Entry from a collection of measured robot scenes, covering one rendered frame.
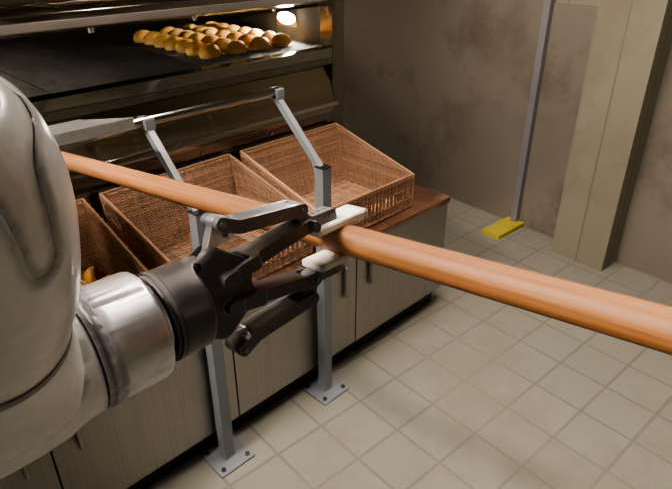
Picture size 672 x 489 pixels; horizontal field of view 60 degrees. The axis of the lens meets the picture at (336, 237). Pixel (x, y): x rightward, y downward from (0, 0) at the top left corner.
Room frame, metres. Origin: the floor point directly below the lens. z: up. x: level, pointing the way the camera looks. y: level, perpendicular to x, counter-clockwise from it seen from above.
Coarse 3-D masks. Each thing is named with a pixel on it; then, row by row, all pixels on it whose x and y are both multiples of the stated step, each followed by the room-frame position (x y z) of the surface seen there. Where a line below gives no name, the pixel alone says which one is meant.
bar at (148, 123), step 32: (256, 96) 1.88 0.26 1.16; (160, 160) 1.56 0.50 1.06; (320, 160) 1.82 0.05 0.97; (320, 192) 1.78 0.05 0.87; (192, 224) 1.45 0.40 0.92; (320, 288) 1.79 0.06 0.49; (320, 320) 1.79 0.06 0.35; (320, 352) 1.79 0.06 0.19; (224, 384) 1.46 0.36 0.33; (320, 384) 1.79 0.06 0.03; (224, 416) 1.45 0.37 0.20; (224, 448) 1.44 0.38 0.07
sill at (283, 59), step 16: (320, 48) 2.63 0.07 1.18; (224, 64) 2.29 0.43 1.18; (240, 64) 2.30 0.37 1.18; (256, 64) 2.35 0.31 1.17; (272, 64) 2.41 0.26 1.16; (288, 64) 2.47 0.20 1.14; (128, 80) 2.03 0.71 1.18; (144, 80) 2.03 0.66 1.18; (160, 80) 2.06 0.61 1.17; (176, 80) 2.10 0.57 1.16; (192, 80) 2.15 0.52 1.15; (208, 80) 2.19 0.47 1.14; (48, 96) 1.81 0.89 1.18; (64, 96) 1.82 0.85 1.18; (80, 96) 1.85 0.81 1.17; (96, 96) 1.89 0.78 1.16; (112, 96) 1.93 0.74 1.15
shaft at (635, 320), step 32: (96, 160) 0.94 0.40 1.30; (160, 192) 0.75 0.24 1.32; (192, 192) 0.69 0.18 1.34; (352, 256) 0.49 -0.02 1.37; (384, 256) 0.46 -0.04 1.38; (416, 256) 0.43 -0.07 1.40; (448, 256) 0.42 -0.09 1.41; (480, 288) 0.38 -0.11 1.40; (512, 288) 0.37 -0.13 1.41; (544, 288) 0.35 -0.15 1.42; (576, 288) 0.34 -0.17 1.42; (576, 320) 0.33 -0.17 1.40; (608, 320) 0.32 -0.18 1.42; (640, 320) 0.31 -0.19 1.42
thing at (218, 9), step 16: (256, 0) 2.19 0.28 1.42; (272, 0) 2.24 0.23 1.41; (288, 0) 2.29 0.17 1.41; (304, 0) 2.34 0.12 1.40; (320, 0) 2.40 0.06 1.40; (336, 0) 2.59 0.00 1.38; (96, 16) 1.78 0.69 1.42; (112, 16) 1.81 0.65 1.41; (128, 16) 1.84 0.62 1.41; (144, 16) 1.88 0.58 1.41; (160, 16) 1.92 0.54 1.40; (176, 16) 1.96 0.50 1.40; (0, 32) 1.59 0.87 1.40; (16, 32) 1.62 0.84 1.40; (32, 32) 1.65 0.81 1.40; (48, 32) 1.76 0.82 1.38
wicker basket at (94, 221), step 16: (80, 208) 1.75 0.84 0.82; (80, 224) 1.74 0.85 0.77; (96, 224) 1.70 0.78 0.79; (80, 240) 1.72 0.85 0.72; (96, 240) 1.73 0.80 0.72; (112, 240) 1.63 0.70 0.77; (96, 256) 1.73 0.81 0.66; (112, 256) 1.65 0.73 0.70; (128, 256) 1.56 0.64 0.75; (112, 272) 1.67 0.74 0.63
